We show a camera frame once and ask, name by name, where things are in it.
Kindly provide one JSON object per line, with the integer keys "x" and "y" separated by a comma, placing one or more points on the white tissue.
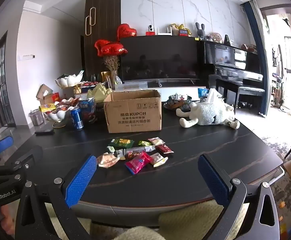
{"x": 214, "y": 95}

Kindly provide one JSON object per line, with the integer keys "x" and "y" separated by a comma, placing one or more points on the dark red snack packet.
{"x": 164, "y": 149}

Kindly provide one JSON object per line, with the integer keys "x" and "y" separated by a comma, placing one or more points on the pink snack packet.
{"x": 138, "y": 163}

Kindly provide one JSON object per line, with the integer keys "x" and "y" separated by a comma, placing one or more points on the blue snack carton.
{"x": 88, "y": 106}

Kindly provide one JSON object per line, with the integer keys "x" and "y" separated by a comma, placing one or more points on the white gold-edged snack packet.
{"x": 120, "y": 153}

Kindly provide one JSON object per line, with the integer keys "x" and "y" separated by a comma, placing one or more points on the gold gift bag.
{"x": 106, "y": 76}

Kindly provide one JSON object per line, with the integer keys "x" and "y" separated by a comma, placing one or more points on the person's left hand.
{"x": 6, "y": 210}

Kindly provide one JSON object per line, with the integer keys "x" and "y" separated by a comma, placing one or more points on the dark green snack packet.
{"x": 120, "y": 143}

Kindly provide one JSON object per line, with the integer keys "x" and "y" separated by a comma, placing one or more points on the black remote control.
{"x": 44, "y": 131}

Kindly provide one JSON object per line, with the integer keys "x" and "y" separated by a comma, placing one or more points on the long white snack bar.
{"x": 135, "y": 152}

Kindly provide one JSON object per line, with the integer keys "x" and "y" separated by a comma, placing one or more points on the stack of books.
{"x": 249, "y": 47}

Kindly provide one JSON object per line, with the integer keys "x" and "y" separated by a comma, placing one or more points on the white security camera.
{"x": 149, "y": 30}

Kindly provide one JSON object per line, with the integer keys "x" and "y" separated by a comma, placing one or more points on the dark red snack bag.
{"x": 91, "y": 117}

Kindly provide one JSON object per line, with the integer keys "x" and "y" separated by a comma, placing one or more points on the red heart balloon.
{"x": 126, "y": 31}
{"x": 116, "y": 48}
{"x": 101, "y": 48}

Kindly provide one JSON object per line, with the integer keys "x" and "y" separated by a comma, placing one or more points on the white wall switch panel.
{"x": 28, "y": 57}

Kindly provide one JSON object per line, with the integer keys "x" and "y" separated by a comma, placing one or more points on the open cardboard box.
{"x": 45, "y": 93}

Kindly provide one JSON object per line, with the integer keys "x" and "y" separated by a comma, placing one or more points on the yellow toy figure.
{"x": 177, "y": 27}

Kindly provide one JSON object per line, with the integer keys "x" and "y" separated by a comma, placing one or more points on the dried flower bouquet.
{"x": 112, "y": 65}

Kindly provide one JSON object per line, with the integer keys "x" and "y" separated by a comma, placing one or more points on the cream snack packet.
{"x": 159, "y": 159}

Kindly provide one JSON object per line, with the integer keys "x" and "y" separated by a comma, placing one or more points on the white loop wall light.
{"x": 91, "y": 21}

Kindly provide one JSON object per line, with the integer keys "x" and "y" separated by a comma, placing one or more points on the cream fleece cloth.
{"x": 134, "y": 233}

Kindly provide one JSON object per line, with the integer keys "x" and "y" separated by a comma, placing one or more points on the black television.
{"x": 160, "y": 57}

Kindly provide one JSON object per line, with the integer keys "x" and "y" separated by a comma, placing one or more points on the white red-striped snack packet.
{"x": 156, "y": 141}

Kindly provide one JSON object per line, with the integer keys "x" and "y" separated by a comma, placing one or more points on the white router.
{"x": 164, "y": 32}

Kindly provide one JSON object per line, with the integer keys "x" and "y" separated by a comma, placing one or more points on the gold mountain-shaped ornament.
{"x": 99, "y": 93}

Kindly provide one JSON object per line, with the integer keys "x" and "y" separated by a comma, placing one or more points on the black framed glass door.
{"x": 0, "y": 85}

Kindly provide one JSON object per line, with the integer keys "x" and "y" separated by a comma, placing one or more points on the clear plastic waste bin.
{"x": 36, "y": 118}

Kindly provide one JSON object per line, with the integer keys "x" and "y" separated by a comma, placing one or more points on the grey bunny doll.
{"x": 200, "y": 32}

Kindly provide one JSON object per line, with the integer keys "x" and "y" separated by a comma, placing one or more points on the cluttered shelf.
{"x": 276, "y": 87}

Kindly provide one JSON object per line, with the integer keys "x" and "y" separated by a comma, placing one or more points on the black upright piano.
{"x": 233, "y": 62}

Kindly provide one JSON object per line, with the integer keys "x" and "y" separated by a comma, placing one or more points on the red digital clock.
{"x": 184, "y": 32}

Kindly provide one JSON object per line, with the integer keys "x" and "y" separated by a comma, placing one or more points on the dark metronome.
{"x": 226, "y": 40}

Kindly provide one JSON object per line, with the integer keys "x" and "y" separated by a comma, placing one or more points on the pile of red packets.
{"x": 89, "y": 83}

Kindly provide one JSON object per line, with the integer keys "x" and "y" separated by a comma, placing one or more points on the yellow knit cloth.
{"x": 185, "y": 217}

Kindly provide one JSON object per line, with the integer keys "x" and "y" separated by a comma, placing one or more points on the orange white snack wrapper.
{"x": 106, "y": 160}

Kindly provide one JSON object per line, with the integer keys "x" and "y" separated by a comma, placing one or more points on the black piano bench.
{"x": 250, "y": 91}

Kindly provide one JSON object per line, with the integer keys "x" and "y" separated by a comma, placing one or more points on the small light green packet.
{"x": 145, "y": 143}

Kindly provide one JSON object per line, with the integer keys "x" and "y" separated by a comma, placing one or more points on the white lotus-shaped bowl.
{"x": 69, "y": 80}

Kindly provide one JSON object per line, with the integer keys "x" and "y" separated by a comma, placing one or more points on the dark patterned bowl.
{"x": 179, "y": 102}

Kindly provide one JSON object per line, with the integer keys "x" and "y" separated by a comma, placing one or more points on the beige stuffed doll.
{"x": 216, "y": 37}

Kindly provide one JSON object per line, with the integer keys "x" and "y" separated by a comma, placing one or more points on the small white green candy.
{"x": 111, "y": 150}

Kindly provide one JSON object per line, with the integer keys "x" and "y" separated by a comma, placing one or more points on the blue snack bag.
{"x": 203, "y": 93}

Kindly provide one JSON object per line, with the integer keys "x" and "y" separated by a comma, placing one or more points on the white plush sheep tissue holder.
{"x": 208, "y": 115}

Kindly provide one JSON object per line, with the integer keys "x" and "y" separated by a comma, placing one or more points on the blue soda can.
{"x": 76, "y": 118}

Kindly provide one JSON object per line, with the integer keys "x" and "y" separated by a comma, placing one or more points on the yellow snack packet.
{"x": 46, "y": 108}

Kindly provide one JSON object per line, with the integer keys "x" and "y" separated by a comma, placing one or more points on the brown cardboard box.
{"x": 133, "y": 111}

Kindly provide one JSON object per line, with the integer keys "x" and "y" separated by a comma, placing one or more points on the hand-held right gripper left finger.
{"x": 81, "y": 180}

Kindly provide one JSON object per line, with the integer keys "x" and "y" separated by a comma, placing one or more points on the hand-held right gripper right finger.
{"x": 211, "y": 177}

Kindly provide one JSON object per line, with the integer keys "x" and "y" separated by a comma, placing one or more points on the clear plastic box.
{"x": 130, "y": 87}

